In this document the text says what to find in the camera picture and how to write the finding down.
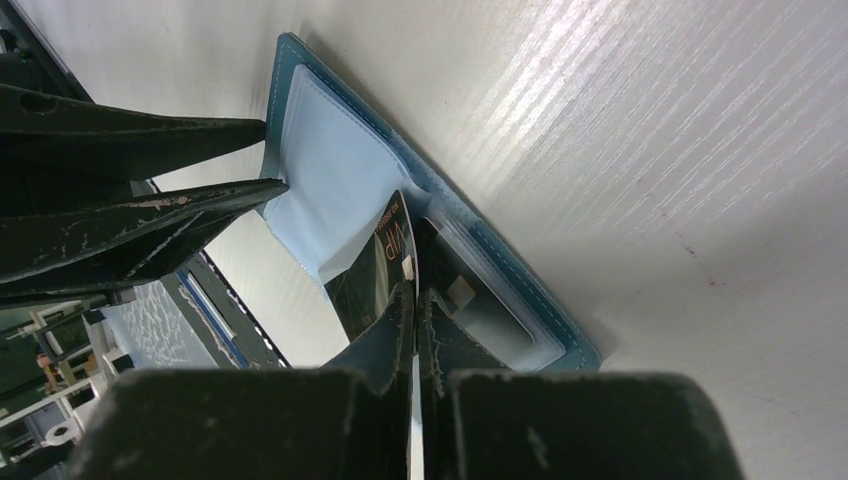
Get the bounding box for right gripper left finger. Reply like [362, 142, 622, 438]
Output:
[67, 281, 415, 479]

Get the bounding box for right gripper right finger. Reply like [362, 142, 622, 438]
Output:
[416, 290, 744, 479]

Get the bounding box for black VIP credit card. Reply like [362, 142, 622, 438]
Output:
[325, 190, 418, 342]

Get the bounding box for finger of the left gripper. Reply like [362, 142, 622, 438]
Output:
[1, 84, 265, 216]
[1, 179, 288, 308]

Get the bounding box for blue card holder wallet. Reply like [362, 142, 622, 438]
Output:
[260, 33, 601, 371]

